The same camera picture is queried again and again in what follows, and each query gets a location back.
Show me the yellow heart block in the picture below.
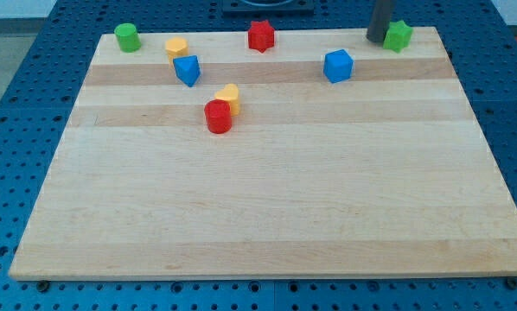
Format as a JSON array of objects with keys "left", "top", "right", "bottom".
[{"left": 214, "top": 84, "right": 240, "bottom": 116}]

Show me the red cylinder block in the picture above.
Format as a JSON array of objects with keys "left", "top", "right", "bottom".
[{"left": 204, "top": 99, "right": 232, "bottom": 134}]

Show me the wooden board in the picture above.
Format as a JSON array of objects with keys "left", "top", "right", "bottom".
[{"left": 10, "top": 27, "right": 517, "bottom": 281}]

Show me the blue triangle block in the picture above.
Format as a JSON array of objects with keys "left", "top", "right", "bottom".
[{"left": 173, "top": 55, "right": 201, "bottom": 87}]

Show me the red star block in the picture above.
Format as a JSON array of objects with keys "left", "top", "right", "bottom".
[{"left": 247, "top": 20, "right": 275, "bottom": 53}]

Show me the blue cube block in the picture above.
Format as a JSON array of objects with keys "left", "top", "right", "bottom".
[{"left": 323, "top": 49, "right": 354, "bottom": 84}]

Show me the yellow hexagon block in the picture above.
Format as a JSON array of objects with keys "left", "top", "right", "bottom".
[{"left": 164, "top": 36, "right": 188, "bottom": 64}]

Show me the green cylinder block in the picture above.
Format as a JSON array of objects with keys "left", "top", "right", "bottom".
[{"left": 114, "top": 22, "right": 142, "bottom": 53}]

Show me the green star block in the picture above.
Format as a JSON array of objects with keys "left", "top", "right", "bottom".
[{"left": 382, "top": 20, "right": 413, "bottom": 53}]

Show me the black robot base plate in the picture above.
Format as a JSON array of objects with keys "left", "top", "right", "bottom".
[{"left": 220, "top": 0, "right": 315, "bottom": 15}]

